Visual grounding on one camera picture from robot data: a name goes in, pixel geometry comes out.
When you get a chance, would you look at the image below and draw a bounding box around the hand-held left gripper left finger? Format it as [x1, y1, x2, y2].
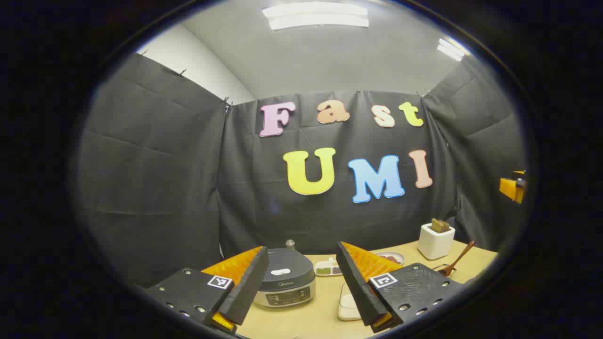
[144, 246, 270, 335]

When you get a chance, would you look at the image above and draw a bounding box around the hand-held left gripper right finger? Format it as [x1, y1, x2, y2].
[335, 242, 464, 333]

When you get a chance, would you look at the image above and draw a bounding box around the grey rice cooker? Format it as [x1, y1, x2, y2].
[254, 248, 316, 309]

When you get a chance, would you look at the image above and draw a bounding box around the brown wooden spoon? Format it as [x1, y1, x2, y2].
[438, 241, 476, 277]

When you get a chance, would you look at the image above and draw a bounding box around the white square utensil holder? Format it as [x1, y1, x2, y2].
[418, 222, 456, 260]

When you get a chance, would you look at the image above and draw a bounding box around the clear plastic tray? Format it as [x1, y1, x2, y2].
[337, 282, 362, 322]

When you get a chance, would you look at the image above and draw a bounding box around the white divided bean dish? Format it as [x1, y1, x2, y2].
[314, 258, 343, 276]

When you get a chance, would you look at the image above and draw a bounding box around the round white plate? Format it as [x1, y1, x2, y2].
[375, 252, 406, 266]

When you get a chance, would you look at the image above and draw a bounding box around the small ceiling light panel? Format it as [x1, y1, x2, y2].
[437, 38, 472, 62]

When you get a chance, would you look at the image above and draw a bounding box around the black backdrop cloth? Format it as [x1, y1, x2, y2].
[75, 52, 526, 288]

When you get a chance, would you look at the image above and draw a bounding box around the large ceiling light panel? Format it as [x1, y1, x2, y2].
[262, 2, 369, 31]

